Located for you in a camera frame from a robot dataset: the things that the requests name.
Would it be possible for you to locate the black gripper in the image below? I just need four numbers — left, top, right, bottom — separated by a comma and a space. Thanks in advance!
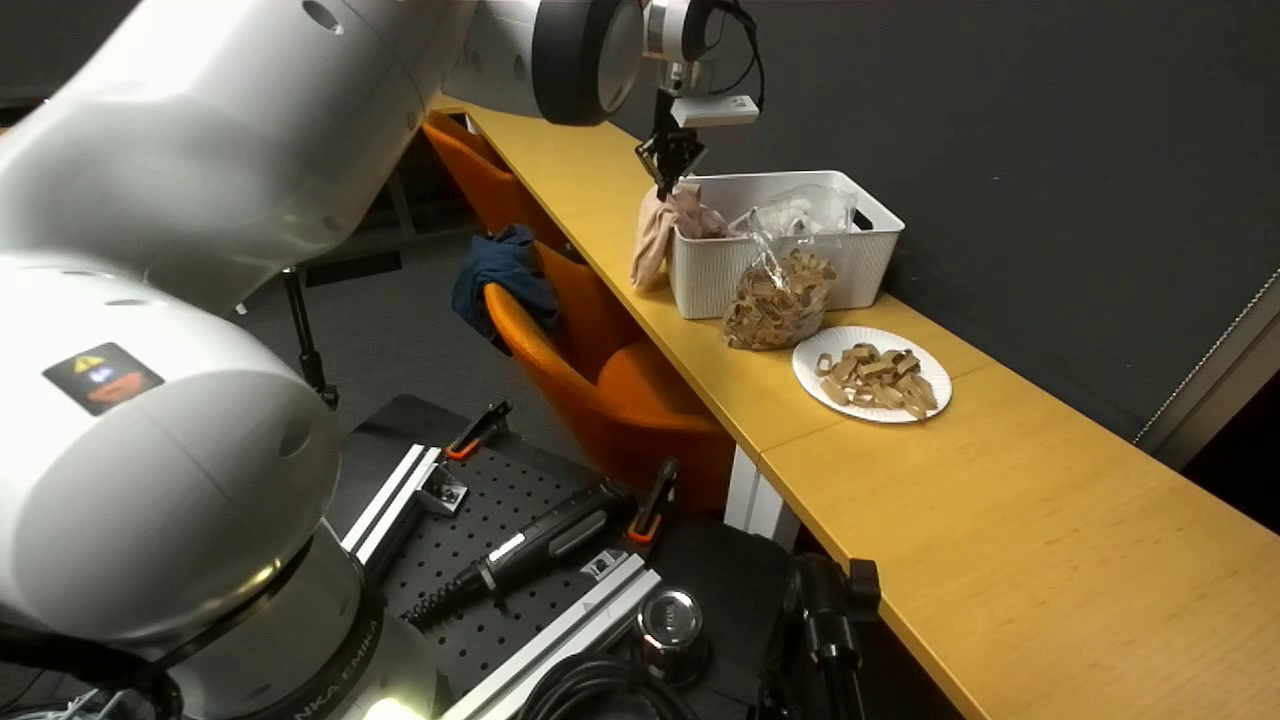
633, 51, 707, 202

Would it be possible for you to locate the orange mesh chair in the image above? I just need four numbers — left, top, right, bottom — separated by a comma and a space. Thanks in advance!
415, 114, 543, 246
479, 237, 738, 529

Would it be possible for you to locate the white plastic storage bin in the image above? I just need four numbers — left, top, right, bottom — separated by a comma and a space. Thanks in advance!
662, 166, 906, 326

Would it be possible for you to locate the clear bag of rubber bands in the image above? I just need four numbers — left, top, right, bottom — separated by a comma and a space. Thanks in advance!
719, 206, 842, 357

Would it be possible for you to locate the dark blue jacket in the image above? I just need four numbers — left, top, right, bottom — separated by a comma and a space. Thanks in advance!
446, 224, 562, 341

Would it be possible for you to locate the white paper plate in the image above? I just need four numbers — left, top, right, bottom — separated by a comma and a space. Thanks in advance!
788, 326, 954, 429

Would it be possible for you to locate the tan rubber band pile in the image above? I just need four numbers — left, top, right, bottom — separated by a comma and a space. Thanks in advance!
811, 341, 941, 422

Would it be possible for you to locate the white table leg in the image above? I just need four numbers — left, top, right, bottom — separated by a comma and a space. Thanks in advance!
719, 446, 803, 554

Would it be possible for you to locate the black perforated breadboard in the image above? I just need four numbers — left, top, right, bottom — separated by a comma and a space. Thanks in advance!
325, 393, 803, 720

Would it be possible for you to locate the thin black pole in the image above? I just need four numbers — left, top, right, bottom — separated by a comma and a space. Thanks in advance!
275, 260, 344, 413

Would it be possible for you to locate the black handheld tool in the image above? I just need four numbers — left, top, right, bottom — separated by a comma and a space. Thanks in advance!
394, 490, 619, 631

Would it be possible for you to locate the shiny metal cylinder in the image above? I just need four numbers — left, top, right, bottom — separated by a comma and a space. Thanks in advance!
633, 585, 717, 691

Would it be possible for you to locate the black metal stand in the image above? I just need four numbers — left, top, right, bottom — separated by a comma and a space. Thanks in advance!
775, 558, 886, 720

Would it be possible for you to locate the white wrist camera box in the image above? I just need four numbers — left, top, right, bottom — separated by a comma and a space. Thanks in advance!
668, 94, 769, 133

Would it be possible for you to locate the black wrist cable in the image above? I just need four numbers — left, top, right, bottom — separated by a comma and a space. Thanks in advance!
699, 0, 771, 114

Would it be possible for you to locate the black clamp with orange handle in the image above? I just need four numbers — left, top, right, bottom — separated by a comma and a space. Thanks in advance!
619, 457, 682, 558
436, 396, 517, 472

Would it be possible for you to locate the short aluminium extrusion rail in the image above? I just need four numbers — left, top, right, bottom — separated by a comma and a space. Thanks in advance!
334, 440, 432, 558
356, 447, 446, 572

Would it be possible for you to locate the long aluminium extrusion rail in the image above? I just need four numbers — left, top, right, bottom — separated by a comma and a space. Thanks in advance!
464, 566, 668, 720
436, 554, 652, 720

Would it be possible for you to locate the black coiled cable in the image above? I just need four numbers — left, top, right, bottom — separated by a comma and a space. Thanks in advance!
525, 650, 694, 720

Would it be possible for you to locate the light grey window post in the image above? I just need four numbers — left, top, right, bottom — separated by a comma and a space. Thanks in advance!
1132, 272, 1280, 472

